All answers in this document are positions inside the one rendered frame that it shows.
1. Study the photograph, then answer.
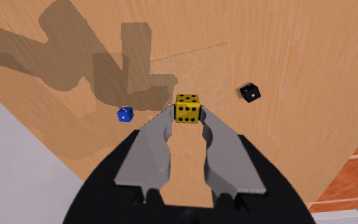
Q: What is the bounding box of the blue die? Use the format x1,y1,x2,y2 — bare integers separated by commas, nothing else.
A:
117,107,134,122

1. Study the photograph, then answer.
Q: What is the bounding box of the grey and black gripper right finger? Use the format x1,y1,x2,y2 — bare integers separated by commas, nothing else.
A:
198,105,316,224

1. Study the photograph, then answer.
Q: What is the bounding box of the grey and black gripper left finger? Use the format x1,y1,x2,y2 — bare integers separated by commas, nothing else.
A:
62,104,176,224

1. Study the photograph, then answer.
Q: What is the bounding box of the black die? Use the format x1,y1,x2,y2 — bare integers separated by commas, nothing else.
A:
240,83,261,103

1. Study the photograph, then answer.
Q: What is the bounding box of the yellow die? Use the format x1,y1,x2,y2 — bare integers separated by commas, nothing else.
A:
175,94,200,124

